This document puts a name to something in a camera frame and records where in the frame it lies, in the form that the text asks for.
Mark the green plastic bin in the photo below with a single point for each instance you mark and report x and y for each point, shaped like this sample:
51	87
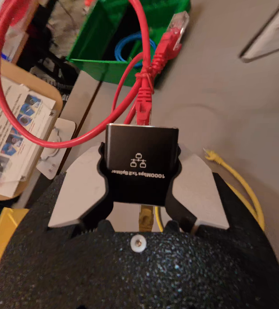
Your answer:
96	29

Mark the wooden clipboard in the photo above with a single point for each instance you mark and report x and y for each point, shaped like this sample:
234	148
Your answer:
28	77

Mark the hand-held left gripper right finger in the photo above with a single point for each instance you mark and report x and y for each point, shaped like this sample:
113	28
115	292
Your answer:
199	193

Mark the black ethernet splitter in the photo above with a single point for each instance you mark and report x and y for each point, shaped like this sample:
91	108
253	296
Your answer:
139	178

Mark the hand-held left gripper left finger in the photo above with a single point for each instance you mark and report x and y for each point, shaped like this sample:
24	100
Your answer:
79	193

